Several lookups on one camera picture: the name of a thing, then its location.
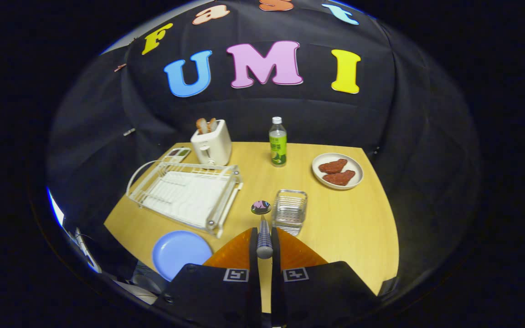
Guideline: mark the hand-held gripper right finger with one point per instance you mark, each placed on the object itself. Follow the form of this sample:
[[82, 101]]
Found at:
[[275, 269]]

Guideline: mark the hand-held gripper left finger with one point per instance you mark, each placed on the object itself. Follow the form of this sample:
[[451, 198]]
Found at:
[[254, 248]]

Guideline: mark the blue plate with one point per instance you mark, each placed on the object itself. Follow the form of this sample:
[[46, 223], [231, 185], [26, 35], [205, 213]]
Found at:
[[180, 253]]

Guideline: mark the black backdrop cloth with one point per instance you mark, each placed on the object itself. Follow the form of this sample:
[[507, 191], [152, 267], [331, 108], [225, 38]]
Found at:
[[404, 114]]

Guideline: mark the green label drink bottle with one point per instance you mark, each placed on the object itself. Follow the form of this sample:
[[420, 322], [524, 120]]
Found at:
[[278, 146]]

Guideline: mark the white round dish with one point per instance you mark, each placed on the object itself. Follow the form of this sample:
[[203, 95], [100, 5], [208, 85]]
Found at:
[[356, 166]]

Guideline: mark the white toaster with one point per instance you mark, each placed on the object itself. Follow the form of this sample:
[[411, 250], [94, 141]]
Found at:
[[212, 148]]

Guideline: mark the white divided seasoning tray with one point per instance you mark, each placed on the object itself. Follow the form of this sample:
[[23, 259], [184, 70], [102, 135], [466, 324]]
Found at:
[[177, 154]]

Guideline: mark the white clip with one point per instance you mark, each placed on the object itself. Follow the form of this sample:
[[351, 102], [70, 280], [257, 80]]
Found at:
[[129, 132]]

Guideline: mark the red meat slice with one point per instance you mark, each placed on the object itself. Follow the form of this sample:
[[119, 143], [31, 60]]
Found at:
[[340, 178], [333, 166]]

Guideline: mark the toasted bread slice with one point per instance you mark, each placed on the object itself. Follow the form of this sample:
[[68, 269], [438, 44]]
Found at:
[[202, 125], [213, 124]]

